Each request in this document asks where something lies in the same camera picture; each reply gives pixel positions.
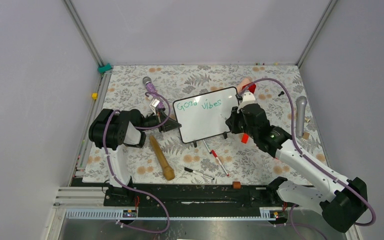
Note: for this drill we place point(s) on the tan wooden cube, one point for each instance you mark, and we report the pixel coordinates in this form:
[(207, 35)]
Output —
[(306, 135)]

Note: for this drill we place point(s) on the teal clamp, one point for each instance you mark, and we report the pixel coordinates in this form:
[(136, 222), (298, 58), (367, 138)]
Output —
[(105, 68)]

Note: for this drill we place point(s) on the brown small block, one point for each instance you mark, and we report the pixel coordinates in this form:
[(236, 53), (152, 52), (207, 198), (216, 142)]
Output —
[(236, 185)]

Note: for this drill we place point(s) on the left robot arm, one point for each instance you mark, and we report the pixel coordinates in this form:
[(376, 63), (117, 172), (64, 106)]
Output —
[(113, 128)]

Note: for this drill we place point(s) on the yellow small cube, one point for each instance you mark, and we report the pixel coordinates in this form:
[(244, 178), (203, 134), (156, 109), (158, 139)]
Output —
[(94, 96)]

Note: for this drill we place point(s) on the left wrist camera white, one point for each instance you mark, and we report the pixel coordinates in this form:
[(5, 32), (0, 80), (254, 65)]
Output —
[(154, 105)]

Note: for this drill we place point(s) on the red square block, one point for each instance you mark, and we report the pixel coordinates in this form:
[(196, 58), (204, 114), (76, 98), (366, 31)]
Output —
[(251, 88)]

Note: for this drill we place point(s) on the blue capped marker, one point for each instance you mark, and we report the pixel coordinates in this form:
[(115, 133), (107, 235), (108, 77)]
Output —
[(206, 146)]

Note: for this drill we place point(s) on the floral patterned mat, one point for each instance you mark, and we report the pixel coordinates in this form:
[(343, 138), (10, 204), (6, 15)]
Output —
[(244, 162)]

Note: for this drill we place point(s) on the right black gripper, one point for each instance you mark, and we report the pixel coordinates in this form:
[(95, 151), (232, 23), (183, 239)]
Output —
[(231, 122)]

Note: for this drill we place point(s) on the purple glitter microphone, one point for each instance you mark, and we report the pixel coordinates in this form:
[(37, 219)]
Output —
[(153, 91)]

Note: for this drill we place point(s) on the red rectangular block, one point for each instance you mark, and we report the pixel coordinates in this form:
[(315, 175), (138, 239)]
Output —
[(244, 138)]

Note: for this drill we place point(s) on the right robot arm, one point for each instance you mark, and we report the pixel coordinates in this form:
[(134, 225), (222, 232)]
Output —
[(338, 199)]

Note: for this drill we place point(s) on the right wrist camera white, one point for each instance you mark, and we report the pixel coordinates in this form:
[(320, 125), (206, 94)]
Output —
[(247, 99)]

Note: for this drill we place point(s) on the black capped marker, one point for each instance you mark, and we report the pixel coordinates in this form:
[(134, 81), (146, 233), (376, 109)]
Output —
[(189, 170)]

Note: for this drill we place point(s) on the silver grey microphone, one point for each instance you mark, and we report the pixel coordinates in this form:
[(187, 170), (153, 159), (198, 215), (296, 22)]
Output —
[(301, 103)]

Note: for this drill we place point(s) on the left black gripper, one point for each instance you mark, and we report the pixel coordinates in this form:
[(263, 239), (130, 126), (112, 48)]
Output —
[(169, 125)]

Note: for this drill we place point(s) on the white whiteboard black frame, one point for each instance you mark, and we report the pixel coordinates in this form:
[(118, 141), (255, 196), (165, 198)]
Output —
[(200, 115)]

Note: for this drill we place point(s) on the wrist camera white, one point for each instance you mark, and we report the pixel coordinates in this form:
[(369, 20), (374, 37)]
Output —
[(247, 99), (154, 105)]

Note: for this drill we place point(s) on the red capped marker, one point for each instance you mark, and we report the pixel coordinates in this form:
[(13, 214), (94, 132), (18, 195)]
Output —
[(220, 162)]

